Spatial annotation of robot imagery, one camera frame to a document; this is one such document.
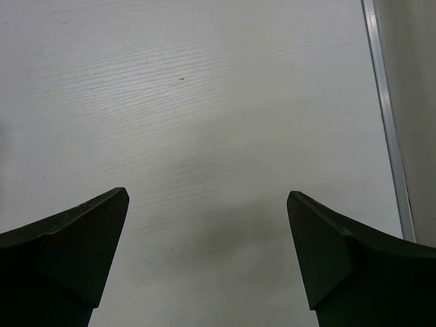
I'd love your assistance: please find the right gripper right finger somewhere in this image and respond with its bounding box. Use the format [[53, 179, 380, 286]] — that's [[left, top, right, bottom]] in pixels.
[[287, 191, 435, 326]]

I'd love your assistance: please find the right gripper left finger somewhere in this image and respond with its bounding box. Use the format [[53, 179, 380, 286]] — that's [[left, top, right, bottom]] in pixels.
[[1, 187, 129, 327]]

